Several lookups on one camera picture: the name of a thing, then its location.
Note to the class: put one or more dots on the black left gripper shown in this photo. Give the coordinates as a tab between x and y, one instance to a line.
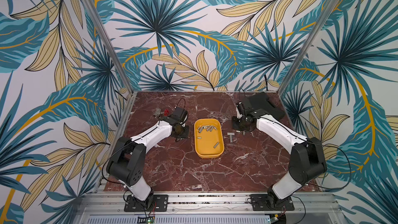
185	135

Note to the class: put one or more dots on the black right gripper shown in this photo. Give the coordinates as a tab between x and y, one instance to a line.
240	124

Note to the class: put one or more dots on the yellow plastic storage tray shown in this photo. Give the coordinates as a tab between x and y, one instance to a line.
205	141

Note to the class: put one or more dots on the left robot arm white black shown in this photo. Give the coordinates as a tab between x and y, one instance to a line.
127	161

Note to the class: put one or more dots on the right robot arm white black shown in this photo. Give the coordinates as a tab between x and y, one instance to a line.
307	159

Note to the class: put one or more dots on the silver socket pile in tray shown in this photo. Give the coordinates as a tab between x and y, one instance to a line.
208	128

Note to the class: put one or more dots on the black tool case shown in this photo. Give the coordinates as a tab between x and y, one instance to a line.
260	105

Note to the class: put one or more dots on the steel valve with red handwheel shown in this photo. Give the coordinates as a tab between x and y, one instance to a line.
159	113

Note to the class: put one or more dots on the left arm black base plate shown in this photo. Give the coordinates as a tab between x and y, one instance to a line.
157	203

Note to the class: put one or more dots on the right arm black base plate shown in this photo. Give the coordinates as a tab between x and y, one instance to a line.
265	202

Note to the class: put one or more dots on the aluminium front rail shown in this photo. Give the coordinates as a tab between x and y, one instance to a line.
210	208

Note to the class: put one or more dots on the aluminium frame post right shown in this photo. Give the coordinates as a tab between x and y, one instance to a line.
329	7

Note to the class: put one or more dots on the aluminium frame post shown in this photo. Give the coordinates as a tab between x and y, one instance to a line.
92	12
329	7

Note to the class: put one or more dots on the aluminium frame post left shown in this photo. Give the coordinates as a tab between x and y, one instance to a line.
92	12

